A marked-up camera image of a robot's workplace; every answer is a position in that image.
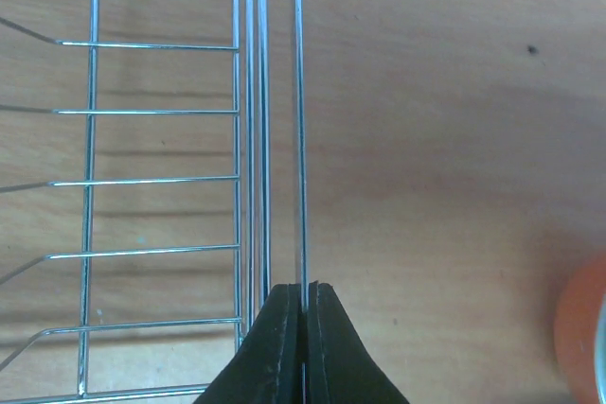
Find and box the chrome wire dish rack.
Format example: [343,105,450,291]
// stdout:
[1,0,301,403]

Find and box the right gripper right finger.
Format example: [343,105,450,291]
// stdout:
[306,282,408,404]

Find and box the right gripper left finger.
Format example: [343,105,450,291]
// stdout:
[195,284,303,404]

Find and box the red floral pattern bowl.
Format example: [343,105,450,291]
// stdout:
[553,256,605,403]

